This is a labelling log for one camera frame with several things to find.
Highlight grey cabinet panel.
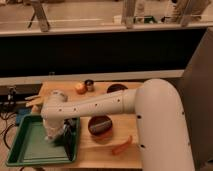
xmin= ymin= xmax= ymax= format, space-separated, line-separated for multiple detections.
xmin=173 ymin=27 xmax=213 ymax=169

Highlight orange round fruit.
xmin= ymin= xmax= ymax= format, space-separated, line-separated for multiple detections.
xmin=75 ymin=83 xmax=87 ymax=94

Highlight wooden easel right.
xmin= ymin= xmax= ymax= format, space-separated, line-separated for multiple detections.
xmin=122 ymin=0 xmax=136 ymax=29

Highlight blue sponge block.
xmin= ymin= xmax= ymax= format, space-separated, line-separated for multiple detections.
xmin=15 ymin=108 xmax=31 ymax=125

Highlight green plastic tray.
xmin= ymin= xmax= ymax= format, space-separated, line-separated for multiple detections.
xmin=6 ymin=115 xmax=80 ymax=167

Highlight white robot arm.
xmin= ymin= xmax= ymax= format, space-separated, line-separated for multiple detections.
xmin=41 ymin=79 xmax=195 ymax=171

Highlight orange carrot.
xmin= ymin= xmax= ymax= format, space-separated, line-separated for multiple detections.
xmin=111 ymin=136 xmax=133 ymax=155

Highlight grey cylinder in bowl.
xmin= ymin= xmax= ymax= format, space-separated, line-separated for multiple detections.
xmin=91 ymin=121 xmax=112 ymax=132

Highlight wooden easel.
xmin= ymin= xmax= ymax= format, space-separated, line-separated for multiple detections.
xmin=30 ymin=0 xmax=50 ymax=32
xmin=122 ymin=0 xmax=136 ymax=29

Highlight black brush in tray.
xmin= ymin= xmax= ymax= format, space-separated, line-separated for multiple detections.
xmin=63 ymin=119 xmax=76 ymax=160

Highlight dark round plate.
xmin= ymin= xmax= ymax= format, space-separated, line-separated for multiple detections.
xmin=107 ymin=84 xmax=128 ymax=93

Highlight dark red bowl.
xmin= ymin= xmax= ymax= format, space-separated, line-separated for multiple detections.
xmin=88 ymin=115 xmax=113 ymax=137

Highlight wooden easel left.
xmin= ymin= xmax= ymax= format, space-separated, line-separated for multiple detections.
xmin=30 ymin=0 xmax=50 ymax=32

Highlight black cables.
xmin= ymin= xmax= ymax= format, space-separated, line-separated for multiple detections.
xmin=0 ymin=85 xmax=18 ymax=150

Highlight white wrapped gripper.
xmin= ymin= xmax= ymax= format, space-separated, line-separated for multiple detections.
xmin=43 ymin=119 xmax=64 ymax=141

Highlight small metal can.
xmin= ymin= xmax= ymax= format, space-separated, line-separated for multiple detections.
xmin=84 ymin=79 xmax=94 ymax=92

